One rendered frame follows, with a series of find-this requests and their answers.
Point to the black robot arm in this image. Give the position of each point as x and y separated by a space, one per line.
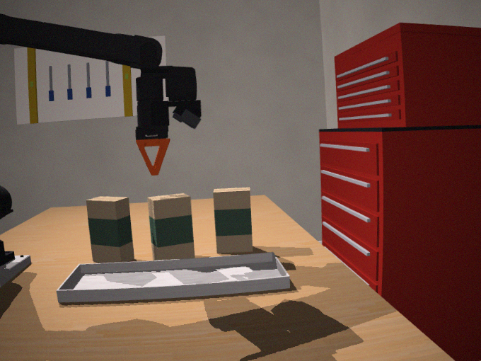
134 51

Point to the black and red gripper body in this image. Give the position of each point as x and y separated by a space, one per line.
144 119

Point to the brown box with dark green band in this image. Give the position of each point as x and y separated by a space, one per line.
170 219
233 226
110 229

